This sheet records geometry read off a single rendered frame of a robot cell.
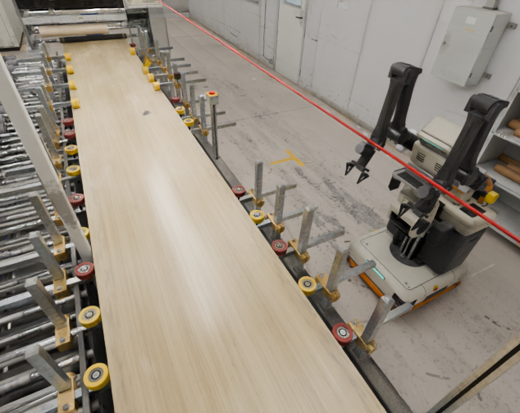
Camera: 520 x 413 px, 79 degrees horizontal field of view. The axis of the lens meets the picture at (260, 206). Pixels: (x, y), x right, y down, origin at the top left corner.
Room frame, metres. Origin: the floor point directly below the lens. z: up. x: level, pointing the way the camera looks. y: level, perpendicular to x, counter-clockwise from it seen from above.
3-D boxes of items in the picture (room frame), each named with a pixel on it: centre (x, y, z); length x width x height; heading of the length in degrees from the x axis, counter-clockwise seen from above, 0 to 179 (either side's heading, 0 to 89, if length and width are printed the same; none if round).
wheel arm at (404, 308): (0.71, -0.52, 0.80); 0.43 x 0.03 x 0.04; 119
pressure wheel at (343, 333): (0.62, -0.35, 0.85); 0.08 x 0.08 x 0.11
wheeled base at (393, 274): (1.62, -1.15, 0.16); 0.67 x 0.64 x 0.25; 119
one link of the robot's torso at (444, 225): (1.49, -1.03, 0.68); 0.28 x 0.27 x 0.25; 29
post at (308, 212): (1.08, -0.22, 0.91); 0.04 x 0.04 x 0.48; 29
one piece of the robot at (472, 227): (1.67, -1.23, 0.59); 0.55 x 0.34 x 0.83; 29
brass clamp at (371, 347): (0.66, -0.45, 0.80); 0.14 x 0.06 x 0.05; 29
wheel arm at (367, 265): (0.93, -0.40, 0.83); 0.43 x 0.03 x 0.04; 119
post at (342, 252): (0.86, -0.34, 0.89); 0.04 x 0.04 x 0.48; 29
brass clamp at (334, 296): (0.88, -0.33, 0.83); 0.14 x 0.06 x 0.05; 29
